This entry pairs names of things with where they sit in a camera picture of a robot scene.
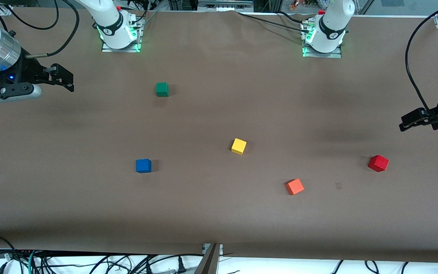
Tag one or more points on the black power plug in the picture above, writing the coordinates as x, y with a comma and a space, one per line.
181, 266

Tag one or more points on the blue wooden block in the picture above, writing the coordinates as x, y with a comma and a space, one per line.
143, 166

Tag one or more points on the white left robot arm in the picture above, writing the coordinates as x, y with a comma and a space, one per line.
333, 23

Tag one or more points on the brown table cover sheet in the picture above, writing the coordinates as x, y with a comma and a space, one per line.
219, 213

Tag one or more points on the aluminium frame bar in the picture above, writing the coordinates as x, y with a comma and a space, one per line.
222, 3

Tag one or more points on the yellow wooden block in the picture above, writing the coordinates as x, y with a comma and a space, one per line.
238, 146

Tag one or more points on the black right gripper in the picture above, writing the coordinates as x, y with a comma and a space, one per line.
30, 71

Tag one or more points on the red wooden block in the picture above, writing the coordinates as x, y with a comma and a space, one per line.
378, 163

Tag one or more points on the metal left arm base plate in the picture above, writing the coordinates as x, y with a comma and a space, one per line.
337, 55

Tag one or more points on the green wooden block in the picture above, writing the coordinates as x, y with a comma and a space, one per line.
162, 90

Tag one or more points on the metal table support beam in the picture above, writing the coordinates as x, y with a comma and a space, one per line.
211, 262

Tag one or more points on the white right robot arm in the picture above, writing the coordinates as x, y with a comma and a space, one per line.
108, 15

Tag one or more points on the orange wooden block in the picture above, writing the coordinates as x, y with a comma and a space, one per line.
295, 187

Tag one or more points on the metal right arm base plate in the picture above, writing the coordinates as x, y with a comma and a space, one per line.
127, 50

